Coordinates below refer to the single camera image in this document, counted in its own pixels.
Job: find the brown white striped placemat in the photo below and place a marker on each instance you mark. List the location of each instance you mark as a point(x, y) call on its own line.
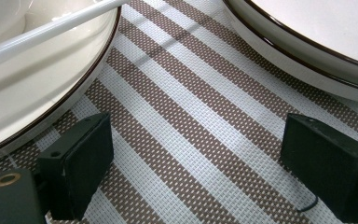
point(183, 124)

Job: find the white plate with dark rim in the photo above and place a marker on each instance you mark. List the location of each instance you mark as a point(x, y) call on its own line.
point(292, 73)
point(323, 25)
point(43, 93)

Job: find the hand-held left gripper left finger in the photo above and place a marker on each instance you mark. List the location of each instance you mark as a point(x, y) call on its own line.
point(74, 168)

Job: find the white ceramic spoon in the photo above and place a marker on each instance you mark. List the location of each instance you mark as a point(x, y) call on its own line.
point(43, 32)

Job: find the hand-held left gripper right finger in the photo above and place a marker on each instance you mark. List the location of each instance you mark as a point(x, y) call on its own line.
point(329, 165)

